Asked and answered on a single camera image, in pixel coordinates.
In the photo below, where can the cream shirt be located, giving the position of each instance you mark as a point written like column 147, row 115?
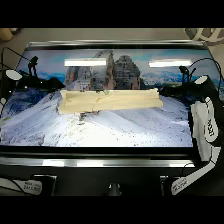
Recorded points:
column 110, row 100

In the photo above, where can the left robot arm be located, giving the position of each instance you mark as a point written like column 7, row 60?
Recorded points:
column 33, row 83

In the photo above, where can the silver frame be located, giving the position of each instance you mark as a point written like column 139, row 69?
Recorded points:
column 100, row 162

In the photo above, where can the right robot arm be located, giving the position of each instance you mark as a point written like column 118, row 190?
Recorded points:
column 206, row 123

